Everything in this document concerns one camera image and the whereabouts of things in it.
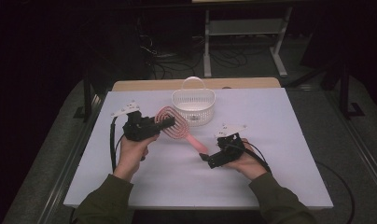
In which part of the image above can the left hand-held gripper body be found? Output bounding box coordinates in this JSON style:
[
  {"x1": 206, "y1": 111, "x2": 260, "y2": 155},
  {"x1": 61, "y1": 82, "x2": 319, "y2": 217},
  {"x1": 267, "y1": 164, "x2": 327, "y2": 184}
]
[{"x1": 110, "y1": 100, "x2": 161, "y2": 143}]

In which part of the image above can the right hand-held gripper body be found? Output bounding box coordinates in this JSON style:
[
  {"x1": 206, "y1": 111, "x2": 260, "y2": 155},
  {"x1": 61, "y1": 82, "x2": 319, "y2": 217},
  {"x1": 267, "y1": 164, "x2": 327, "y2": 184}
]
[{"x1": 207, "y1": 123, "x2": 248, "y2": 170}]

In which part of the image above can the pink hairbrush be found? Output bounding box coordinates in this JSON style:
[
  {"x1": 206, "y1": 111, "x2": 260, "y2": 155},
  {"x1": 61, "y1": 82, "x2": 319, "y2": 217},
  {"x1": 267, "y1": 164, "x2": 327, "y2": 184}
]
[{"x1": 154, "y1": 105, "x2": 210, "y2": 155}]

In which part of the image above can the person's right hand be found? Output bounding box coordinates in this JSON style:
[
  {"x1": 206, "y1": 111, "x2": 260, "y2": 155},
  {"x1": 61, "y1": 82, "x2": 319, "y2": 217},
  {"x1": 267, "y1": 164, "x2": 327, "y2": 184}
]
[{"x1": 225, "y1": 138, "x2": 269, "y2": 182}]

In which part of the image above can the person's left hand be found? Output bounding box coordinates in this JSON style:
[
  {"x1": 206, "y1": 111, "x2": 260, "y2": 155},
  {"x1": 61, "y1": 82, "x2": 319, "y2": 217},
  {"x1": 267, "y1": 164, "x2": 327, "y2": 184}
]
[{"x1": 113, "y1": 133, "x2": 160, "y2": 182}]

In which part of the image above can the white plastic basket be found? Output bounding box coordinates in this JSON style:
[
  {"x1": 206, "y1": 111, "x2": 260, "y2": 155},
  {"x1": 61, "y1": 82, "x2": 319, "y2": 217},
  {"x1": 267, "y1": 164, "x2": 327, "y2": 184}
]
[{"x1": 171, "y1": 76, "x2": 216, "y2": 127}]

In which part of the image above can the black metal stand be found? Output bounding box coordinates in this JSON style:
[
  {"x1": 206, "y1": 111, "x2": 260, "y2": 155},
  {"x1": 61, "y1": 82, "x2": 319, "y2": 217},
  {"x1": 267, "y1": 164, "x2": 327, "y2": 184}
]
[
  {"x1": 338, "y1": 60, "x2": 366, "y2": 119},
  {"x1": 72, "y1": 76, "x2": 100, "y2": 123}
]

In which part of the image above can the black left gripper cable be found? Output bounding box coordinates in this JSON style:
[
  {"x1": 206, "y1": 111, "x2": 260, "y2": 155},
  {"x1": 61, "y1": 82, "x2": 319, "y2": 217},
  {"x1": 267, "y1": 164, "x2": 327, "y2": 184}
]
[{"x1": 108, "y1": 116, "x2": 126, "y2": 174}]

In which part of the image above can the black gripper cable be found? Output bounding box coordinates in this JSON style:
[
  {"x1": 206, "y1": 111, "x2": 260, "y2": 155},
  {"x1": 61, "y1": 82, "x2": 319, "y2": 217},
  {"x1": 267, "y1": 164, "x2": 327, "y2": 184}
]
[
  {"x1": 223, "y1": 141, "x2": 356, "y2": 224},
  {"x1": 108, "y1": 116, "x2": 126, "y2": 174}
]

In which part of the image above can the tangle of floor cables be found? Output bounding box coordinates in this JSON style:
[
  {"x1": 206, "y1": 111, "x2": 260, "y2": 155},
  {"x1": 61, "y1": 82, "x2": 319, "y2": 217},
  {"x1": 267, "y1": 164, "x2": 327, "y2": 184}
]
[{"x1": 135, "y1": 15, "x2": 206, "y2": 80}]

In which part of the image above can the white metal desk frame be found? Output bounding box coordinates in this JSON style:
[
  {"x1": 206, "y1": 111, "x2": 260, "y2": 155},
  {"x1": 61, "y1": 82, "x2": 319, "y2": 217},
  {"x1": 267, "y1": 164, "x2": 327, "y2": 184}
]
[{"x1": 202, "y1": 5, "x2": 294, "y2": 79}]

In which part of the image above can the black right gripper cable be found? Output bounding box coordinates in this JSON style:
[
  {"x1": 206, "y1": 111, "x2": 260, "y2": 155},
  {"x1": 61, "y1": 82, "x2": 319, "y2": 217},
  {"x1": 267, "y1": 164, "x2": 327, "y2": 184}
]
[{"x1": 223, "y1": 141, "x2": 356, "y2": 224}]

